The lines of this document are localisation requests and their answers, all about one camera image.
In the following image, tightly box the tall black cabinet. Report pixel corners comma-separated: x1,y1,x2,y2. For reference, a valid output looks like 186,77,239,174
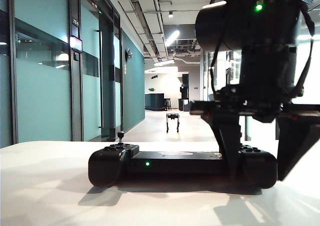
177,73,190,112

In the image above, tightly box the long ceiling strip light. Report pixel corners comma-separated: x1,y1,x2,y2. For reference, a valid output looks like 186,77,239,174
164,30,180,47

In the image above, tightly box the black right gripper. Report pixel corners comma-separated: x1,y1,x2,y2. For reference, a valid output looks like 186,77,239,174
188,84,320,182

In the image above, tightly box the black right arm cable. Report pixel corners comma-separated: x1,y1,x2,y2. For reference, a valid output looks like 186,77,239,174
209,30,227,95
287,0,316,92

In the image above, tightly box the black quadruped robot dog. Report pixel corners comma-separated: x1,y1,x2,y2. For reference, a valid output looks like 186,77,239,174
164,112,180,134

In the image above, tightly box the black remote control with joysticks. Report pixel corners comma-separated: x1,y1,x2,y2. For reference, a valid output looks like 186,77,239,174
87,130,278,190

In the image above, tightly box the long vertical door handle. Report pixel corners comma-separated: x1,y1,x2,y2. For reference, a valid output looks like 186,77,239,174
96,29,104,130

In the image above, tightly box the dark counter with white top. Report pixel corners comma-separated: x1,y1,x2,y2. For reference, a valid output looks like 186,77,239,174
144,92,166,112

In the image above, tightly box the low ceiling strip light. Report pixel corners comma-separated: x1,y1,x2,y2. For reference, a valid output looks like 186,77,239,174
153,59,175,67

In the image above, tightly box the lit door display panel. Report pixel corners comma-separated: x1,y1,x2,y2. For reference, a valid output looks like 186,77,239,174
69,35,83,53

